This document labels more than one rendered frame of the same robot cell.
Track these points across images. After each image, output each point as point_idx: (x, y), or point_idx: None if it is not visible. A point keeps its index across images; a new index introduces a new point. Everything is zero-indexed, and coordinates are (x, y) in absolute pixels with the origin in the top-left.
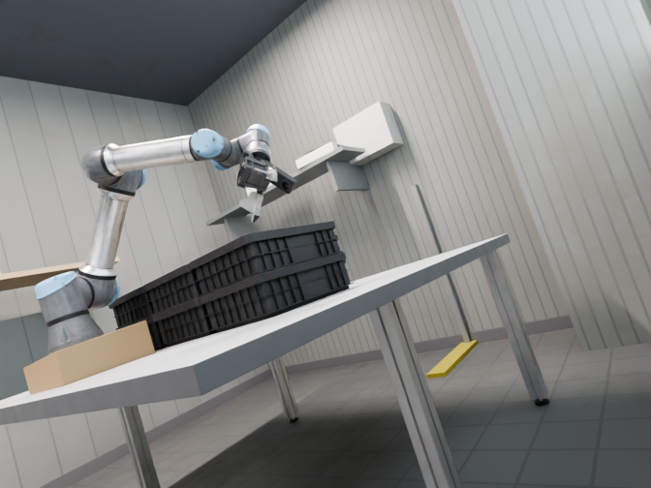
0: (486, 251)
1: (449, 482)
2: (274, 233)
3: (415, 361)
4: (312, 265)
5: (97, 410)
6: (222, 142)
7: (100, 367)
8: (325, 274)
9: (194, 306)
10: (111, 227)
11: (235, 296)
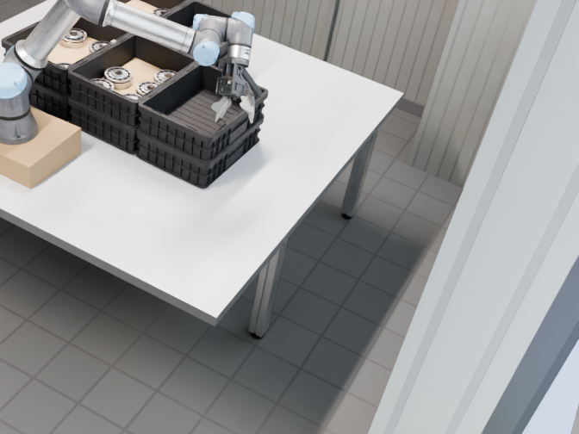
0: (372, 134)
1: (269, 304)
2: (227, 128)
3: (283, 247)
4: (239, 141)
5: (130, 282)
6: (218, 53)
7: (50, 171)
8: (244, 141)
9: (128, 133)
10: (65, 32)
11: (176, 157)
